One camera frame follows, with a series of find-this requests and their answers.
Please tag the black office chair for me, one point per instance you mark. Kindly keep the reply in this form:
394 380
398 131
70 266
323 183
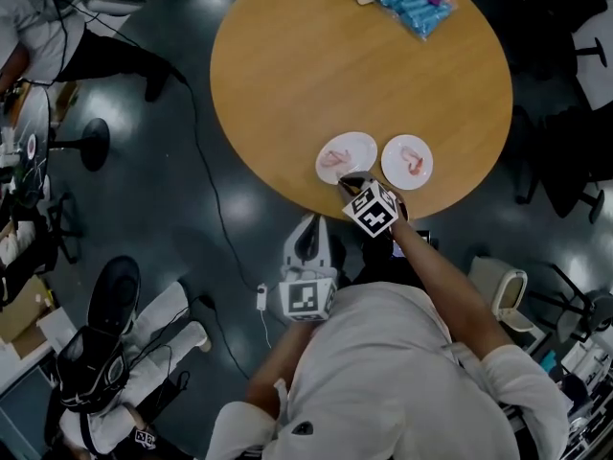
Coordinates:
570 161

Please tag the open cardboard box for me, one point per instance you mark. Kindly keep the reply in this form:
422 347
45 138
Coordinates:
24 314

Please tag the black metal frame chair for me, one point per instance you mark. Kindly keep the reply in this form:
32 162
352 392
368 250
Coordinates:
574 300

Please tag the white plate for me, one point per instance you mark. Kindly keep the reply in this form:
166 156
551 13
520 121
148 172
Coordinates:
360 145
397 157

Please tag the person's dark trousers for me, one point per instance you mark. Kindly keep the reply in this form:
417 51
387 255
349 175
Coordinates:
373 257

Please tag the person's white shirt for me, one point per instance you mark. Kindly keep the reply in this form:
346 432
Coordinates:
383 376

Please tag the white power strip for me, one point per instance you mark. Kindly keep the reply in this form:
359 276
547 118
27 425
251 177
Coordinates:
261 297

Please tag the person's right forearm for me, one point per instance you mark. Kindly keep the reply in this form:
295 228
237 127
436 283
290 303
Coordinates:
431 276

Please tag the black padded stool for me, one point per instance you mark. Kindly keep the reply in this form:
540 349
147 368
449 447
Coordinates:
117 290

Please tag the pink item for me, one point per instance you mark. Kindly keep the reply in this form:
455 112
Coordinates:
415 166
333 158

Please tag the beige plastic bin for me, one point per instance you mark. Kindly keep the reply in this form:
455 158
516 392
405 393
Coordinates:
503 295

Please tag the clear bag of blue packets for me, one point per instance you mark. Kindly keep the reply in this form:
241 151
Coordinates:
412 5

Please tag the black backpack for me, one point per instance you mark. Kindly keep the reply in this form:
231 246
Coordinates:
91 367

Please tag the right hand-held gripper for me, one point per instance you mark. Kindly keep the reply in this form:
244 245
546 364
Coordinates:
373 209

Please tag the black metal stand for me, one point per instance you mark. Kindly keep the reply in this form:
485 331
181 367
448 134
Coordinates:
64 228

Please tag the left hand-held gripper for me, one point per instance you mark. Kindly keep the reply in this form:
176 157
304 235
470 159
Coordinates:
306 300

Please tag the person's left forearm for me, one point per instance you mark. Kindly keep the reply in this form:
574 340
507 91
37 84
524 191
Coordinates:
278 367

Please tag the round glass table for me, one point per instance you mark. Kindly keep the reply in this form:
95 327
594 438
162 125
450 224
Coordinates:
94 144

